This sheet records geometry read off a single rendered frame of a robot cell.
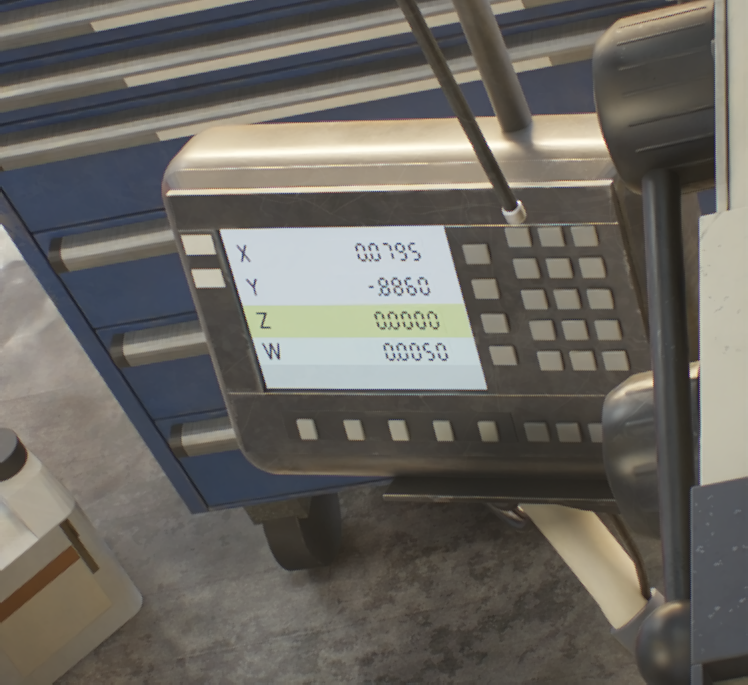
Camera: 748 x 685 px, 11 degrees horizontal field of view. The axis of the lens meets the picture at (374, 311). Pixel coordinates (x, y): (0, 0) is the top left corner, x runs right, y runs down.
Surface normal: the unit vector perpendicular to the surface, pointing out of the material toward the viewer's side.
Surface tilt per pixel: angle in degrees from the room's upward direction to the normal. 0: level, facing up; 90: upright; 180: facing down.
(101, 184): 90
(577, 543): 53
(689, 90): 41
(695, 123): 64
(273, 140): 20
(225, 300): 71
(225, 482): 90
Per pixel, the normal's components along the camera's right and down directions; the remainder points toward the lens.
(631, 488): -0.60, 0.36
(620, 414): -0.72, -0.41
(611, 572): 0.13, -0.06
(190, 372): -0.11, 0.76
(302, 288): -0.40, 0.52
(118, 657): -0.36, -0.64
